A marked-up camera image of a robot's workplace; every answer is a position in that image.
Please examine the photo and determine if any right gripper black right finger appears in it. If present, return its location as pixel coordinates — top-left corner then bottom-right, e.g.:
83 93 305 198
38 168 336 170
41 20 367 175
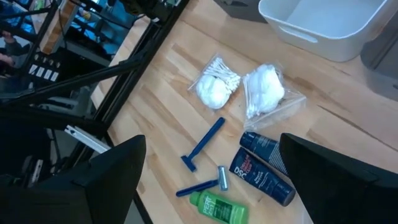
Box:
279 133 398 224

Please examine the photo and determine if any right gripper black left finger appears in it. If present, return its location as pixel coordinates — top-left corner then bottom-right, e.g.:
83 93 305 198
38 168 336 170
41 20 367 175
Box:
0 134 147 224

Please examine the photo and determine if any dark blue tube with print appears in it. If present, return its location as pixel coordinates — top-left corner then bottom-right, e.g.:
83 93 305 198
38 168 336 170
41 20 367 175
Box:
228 146 297 207

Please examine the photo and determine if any blue razor with silver head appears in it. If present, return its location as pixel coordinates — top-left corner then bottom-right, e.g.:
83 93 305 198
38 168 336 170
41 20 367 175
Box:
175 165 229 198

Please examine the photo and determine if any blue razor with blue cap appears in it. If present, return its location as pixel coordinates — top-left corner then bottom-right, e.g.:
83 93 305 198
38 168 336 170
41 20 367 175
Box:
180 116 226 173

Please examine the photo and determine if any green shampoo bottle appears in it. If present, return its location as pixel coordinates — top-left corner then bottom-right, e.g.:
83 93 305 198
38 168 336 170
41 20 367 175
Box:
188 190 249 224

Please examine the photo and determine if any clear bag with black lettering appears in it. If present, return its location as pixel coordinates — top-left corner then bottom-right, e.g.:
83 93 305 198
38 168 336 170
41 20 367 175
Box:
241 62 308 131

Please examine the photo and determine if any clear bag of cotton swabs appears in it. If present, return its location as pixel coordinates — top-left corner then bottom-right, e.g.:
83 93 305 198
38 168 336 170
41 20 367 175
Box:
187 53 242 110

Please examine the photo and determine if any silver aluminium bar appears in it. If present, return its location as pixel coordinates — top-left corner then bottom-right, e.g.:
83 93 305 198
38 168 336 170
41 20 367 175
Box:
63 124 111 155

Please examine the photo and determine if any black box with white labels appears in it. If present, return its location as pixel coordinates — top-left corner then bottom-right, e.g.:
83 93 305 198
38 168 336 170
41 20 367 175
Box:
27 52 62 83

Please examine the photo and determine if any person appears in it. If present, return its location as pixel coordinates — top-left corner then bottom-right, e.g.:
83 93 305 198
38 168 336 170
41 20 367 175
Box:
0 30 30 68

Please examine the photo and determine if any wooden side table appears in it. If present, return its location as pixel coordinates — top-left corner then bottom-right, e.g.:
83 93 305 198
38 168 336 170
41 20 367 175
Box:
39 0 78 55

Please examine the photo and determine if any white plastic bin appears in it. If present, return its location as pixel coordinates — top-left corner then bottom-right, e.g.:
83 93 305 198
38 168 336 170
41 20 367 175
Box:
257 0 398 62

